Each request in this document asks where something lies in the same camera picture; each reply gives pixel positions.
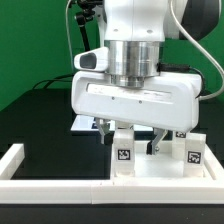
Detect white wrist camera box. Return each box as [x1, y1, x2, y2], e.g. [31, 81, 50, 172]
[74, 47, 109, 72]

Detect white U-shaped obstacle fence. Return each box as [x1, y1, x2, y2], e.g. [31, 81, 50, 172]
[0, 144, 224, 204]

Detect white square table top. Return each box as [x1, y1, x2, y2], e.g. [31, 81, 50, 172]
[111, 141, 216, 180]

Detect white cable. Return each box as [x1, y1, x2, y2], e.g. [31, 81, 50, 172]
[65, 0, 77, 73]

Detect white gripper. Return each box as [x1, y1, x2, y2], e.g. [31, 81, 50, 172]
[71, 71, 201, 155]

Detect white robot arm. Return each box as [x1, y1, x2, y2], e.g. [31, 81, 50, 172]
[71, 0, 224, 154]

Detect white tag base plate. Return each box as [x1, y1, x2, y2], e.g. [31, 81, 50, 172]
[71, 115, 97, 132]

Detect black cables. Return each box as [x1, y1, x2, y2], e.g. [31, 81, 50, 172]
[32, 73, 76, 90]

